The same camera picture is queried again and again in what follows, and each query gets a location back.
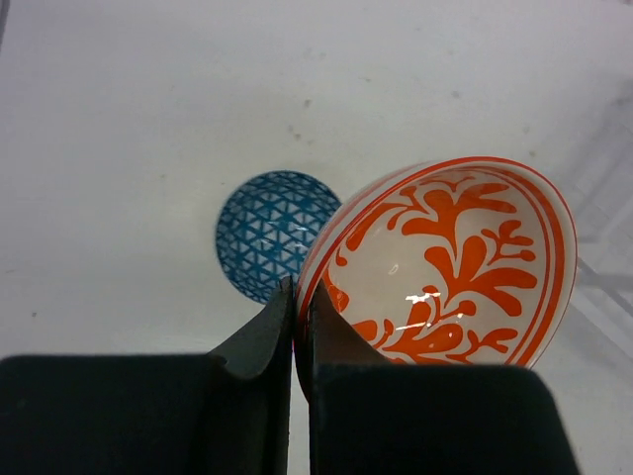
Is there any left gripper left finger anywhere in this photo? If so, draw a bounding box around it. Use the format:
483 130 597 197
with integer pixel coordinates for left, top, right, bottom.
1 279 295 474

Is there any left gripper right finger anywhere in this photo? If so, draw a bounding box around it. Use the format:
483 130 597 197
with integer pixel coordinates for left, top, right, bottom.
296 286 579 474

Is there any orange floral bowl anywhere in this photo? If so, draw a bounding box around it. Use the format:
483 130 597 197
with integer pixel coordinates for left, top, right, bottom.
294 156 578 372

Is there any blue triangle pattern bowl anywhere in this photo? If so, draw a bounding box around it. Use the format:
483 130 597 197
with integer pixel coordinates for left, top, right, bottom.
215 170 341 304

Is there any white wire dish rack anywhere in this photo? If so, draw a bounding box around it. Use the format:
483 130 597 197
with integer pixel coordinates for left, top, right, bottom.
558 83 633 318

